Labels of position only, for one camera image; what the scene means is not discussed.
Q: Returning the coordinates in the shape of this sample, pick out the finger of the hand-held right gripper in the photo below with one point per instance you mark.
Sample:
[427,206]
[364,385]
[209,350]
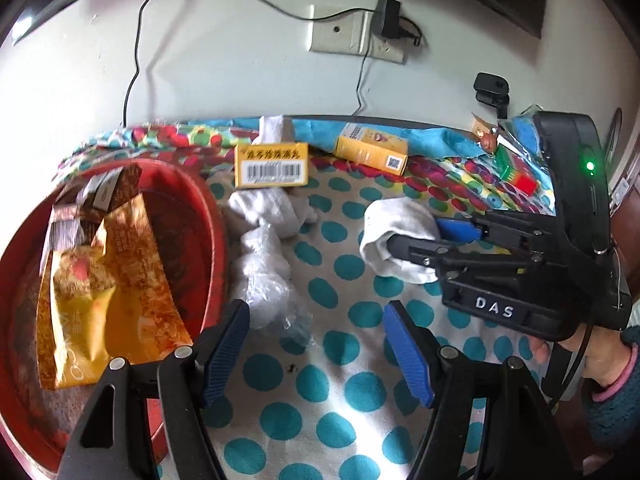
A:
[415,250]
[455,230]

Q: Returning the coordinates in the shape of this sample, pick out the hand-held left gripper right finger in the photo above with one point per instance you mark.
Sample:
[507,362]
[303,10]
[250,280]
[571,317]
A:
[407,355]

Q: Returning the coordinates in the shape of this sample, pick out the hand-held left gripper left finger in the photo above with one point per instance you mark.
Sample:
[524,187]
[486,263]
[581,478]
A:
[225,350]

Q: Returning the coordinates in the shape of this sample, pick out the clear plastic bag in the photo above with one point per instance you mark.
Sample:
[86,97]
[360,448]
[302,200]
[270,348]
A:
[262,275]

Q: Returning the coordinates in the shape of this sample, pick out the yellow cartoon print box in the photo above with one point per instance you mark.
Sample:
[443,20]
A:
[370,152]

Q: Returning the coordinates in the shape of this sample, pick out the yellow snack packet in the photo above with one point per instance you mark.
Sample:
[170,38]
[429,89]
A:
[125,310]

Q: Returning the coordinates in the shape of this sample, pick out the round red tray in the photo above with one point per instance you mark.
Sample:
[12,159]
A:
[185,240]

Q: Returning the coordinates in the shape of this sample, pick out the yellow barcode label box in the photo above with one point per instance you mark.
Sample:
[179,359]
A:
[270,165]

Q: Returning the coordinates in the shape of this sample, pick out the brown snack packet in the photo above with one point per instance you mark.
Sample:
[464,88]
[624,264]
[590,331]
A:
[125,180]

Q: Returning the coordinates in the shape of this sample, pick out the person's right forearm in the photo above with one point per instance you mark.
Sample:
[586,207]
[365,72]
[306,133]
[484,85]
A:
[620,410]

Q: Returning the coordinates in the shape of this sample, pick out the person's right hand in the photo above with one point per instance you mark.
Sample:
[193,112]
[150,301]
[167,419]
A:
[600,355]

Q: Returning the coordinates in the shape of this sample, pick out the green and red box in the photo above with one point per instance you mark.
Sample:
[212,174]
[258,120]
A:
[515,175]

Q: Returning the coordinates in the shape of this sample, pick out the plain blue cloth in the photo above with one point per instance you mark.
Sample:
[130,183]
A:
[440,142]

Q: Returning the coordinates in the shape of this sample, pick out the small brown figurine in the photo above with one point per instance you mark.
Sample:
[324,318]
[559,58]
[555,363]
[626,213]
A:
[489,142]

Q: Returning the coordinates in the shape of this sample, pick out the polka dot cloth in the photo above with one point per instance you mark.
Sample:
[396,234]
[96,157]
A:
[325,410]

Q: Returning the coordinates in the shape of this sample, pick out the black power adapter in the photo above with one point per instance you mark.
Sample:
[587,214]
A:
[386,17]

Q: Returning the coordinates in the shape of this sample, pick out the white power wall socket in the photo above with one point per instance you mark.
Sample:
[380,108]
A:
[390,52]

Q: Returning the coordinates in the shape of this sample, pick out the white coax wall outlet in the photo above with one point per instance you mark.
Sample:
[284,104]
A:
[340,30]

